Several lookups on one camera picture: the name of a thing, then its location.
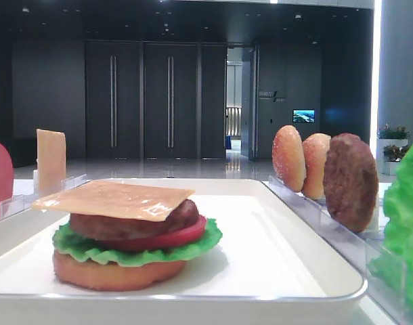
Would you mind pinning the orange cheese slice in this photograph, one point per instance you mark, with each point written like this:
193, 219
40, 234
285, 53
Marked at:
51, 159
117, 200

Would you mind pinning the red tomato slice on tray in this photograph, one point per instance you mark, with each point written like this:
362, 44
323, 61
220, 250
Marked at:
175, 239

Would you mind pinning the brown meat patty on tray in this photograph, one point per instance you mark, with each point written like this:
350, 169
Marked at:
100, 227

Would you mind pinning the upright brown meat patty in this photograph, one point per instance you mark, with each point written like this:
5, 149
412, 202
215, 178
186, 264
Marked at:
350, 182

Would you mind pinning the green lettuce leaf on tray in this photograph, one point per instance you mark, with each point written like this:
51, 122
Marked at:
66, 242

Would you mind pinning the upright green lettuce leaf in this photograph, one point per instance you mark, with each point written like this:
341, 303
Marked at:
406, 216

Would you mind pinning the far sesame bun half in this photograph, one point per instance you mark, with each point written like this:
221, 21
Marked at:
288, 157

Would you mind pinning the sesame bun half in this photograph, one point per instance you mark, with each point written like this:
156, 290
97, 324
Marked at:
315, 148
288, 157

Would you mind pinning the dark double doors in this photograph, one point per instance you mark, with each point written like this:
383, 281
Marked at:
155, 100

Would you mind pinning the near sesame bun half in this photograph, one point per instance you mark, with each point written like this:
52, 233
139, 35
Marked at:
315, 148

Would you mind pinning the white rectangular serving tray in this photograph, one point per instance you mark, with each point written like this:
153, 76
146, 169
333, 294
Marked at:
270, 267

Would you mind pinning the bottom bun slice on tray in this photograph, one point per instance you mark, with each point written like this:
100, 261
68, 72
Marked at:
111, 276

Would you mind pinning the potted plants in white planter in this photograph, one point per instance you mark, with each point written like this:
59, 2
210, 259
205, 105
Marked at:
392, 144

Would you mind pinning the small wall display screen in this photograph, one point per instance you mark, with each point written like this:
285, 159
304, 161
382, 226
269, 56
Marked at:
303, 116

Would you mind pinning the left long clear acrylic rail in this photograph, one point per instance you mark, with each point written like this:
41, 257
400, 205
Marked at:
22, 202

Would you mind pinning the long clear acrylic rail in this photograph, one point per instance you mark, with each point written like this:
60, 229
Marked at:
381, 305
22, 202

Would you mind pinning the right long clear acrylic rail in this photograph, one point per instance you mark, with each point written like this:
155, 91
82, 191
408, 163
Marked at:
381, 305

